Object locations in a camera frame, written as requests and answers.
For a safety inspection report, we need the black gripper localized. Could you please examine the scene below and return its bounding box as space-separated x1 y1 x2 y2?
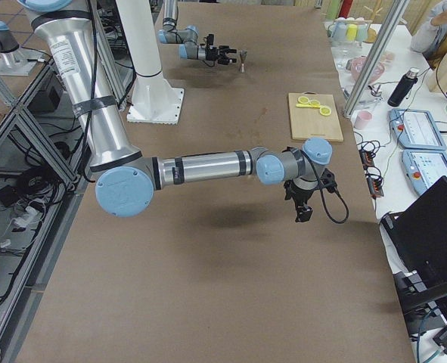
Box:
204 45 237 65
284 180 315 223

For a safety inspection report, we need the steel double jigger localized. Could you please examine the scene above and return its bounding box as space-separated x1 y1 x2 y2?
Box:
238 50 247 73

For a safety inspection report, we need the pink plastic cup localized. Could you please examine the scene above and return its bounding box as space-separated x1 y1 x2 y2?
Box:
353 110 373 130

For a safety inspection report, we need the wooden cutting board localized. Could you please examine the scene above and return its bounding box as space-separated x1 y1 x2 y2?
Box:
288 92 343 142

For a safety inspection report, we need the yellow plastic knife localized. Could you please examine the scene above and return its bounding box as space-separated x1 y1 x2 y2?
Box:
295 104 323 110

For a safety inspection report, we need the middle lemon slice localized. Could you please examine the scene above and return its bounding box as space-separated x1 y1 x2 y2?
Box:
309 99 321 107

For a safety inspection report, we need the far lemon slice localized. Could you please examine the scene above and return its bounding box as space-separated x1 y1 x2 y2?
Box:
319 106 332 116

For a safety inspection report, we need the black computer monitor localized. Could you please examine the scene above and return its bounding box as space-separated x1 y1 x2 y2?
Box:
380 176 447 320

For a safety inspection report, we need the blue teach pendant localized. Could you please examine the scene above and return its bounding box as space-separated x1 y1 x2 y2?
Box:
401 149 447 196
388 108 447 151

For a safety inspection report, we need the pink bowl with ice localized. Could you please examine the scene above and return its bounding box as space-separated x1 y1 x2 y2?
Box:
349 56 386 83

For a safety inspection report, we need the black thermos bottle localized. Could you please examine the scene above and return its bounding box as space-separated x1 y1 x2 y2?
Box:
387 67 420 107

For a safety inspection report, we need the person in grey jacket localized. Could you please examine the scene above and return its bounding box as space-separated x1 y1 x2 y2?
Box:
410 1 447 69

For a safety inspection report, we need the black braided cable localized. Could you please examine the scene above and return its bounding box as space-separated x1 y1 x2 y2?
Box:
306 158 350 225

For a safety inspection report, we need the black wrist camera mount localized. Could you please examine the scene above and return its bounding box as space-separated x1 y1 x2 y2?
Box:
318 168 337 194

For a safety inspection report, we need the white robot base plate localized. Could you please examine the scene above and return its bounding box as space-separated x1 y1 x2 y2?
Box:
127 75 185 125

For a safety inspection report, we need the lemon slice near handle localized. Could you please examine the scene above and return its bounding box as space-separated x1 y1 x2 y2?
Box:
297 96 309 104

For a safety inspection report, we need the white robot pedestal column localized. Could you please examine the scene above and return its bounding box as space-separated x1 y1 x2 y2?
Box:
116 0 162 78

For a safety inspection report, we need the aluminium frame post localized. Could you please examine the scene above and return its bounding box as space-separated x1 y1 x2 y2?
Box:
343 0 410 119

